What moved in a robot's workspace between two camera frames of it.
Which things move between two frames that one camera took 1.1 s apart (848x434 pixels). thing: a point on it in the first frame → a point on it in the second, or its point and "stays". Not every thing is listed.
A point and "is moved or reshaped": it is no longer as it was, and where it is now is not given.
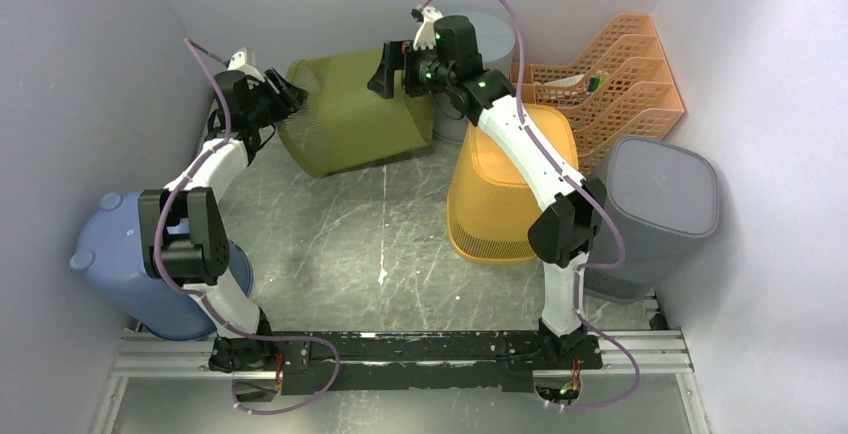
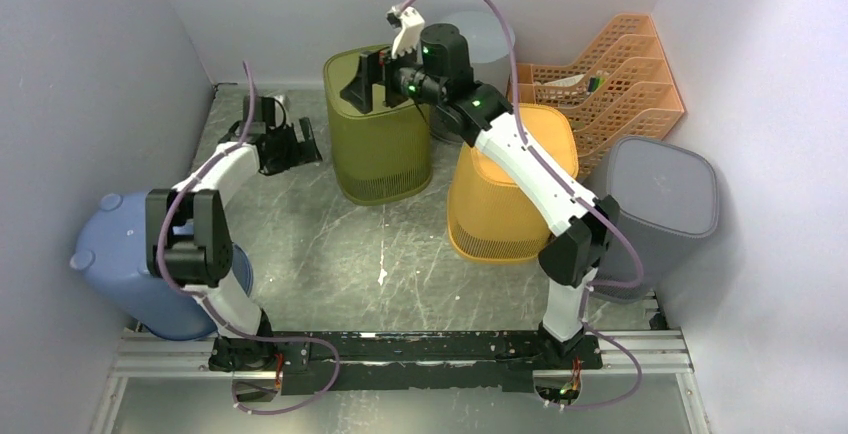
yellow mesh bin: [491, 207] stays
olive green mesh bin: [343, 121] is moved or reshaped
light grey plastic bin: [495, 38] stays
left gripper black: [294, 99] → [296, 158]
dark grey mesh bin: [666, 197] stays
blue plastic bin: [114, 259] stays
